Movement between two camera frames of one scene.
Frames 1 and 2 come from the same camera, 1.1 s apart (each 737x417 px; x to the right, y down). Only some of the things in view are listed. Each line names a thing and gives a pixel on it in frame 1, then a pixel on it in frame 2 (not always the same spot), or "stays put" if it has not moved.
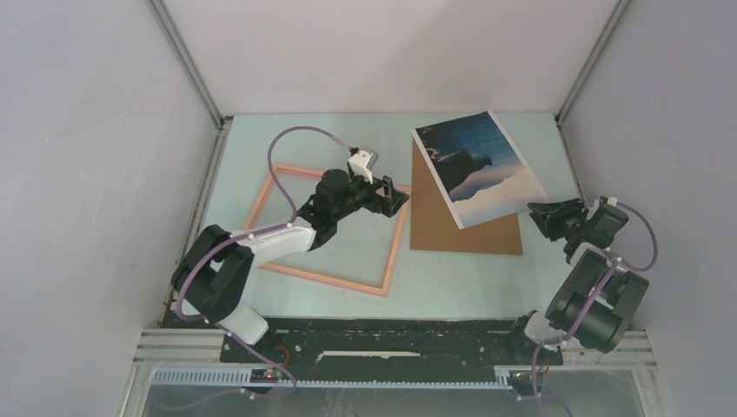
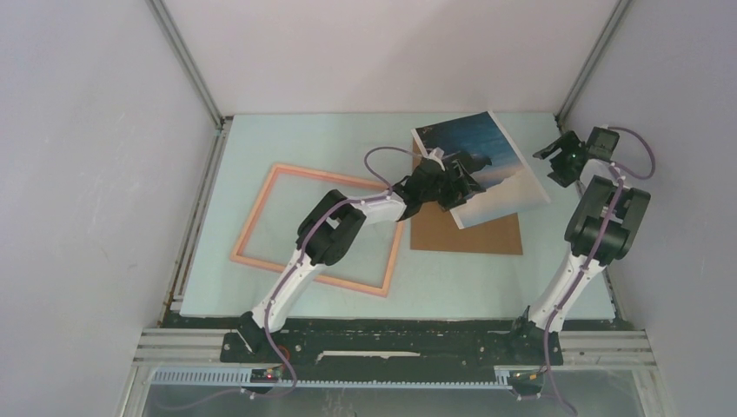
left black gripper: (387, 205) → (463, 187)
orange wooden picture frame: (315, 277) stays put
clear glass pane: (361, 249) stays put
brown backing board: (434, 228) stays put
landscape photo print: (480, 172) stays put
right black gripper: (547, 222) → (569, 142)
